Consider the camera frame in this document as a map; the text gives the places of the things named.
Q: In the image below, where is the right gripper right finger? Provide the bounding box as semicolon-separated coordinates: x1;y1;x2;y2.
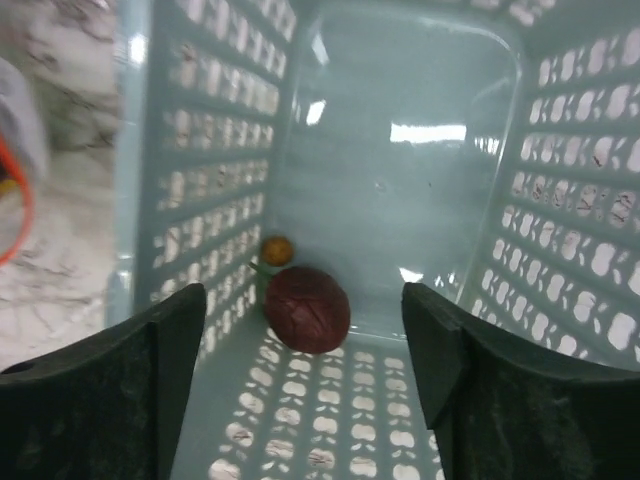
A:
401;283;639;479

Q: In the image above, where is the light blue plastic basket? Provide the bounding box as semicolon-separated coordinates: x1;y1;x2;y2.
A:
107;1;639;479

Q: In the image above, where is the reddish brown fruit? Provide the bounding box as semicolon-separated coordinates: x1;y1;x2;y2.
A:
263;266;351;355

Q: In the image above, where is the clear orange-zipper bag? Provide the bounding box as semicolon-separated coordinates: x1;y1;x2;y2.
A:
1;59;50;264

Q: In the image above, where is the loose small longan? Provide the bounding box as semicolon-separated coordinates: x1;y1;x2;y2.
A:
261;235;294;267

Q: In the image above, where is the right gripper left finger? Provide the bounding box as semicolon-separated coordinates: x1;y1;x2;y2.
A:
1;284;206;479

